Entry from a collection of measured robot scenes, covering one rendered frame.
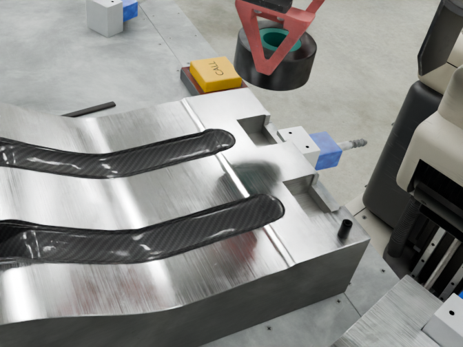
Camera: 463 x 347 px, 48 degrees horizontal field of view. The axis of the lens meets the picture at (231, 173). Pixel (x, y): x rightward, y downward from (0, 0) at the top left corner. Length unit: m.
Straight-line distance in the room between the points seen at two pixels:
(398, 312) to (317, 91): 1.92
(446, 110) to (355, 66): 1.79
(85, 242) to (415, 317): 0.30
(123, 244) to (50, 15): 0.59
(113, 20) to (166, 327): 0.59
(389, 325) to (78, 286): 0.27
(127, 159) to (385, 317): 0.30
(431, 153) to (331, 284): 0.38
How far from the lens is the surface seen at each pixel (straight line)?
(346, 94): 2.42
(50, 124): 0.57
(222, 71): 0.79
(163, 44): 0.92
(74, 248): 0.45
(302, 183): 0.56
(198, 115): 0.61
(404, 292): 0.54
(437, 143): 0.86
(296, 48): 0.53
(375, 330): 0.50
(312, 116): 2.22
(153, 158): 0.56
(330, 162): 0.69
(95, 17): 0.93
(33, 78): 0.83
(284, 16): 0.46
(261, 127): 0.64
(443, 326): 0.50
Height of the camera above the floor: 1.25
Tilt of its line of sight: 42 degrees down
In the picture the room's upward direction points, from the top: 10 degrees clockwise
